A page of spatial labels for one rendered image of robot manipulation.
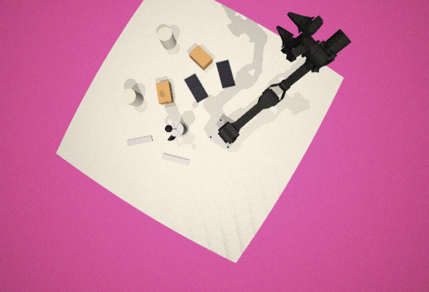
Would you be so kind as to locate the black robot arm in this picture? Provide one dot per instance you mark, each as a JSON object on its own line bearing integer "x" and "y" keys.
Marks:
{"x": 324, "y": 55}

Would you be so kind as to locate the grey cylinder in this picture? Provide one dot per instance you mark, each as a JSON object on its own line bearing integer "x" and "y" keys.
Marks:
{"x": 131, "y": 97}
{"x": 166, "y": 37}

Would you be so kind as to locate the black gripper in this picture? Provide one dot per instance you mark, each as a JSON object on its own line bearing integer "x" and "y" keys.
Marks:
{"x": 308, "y": 26}

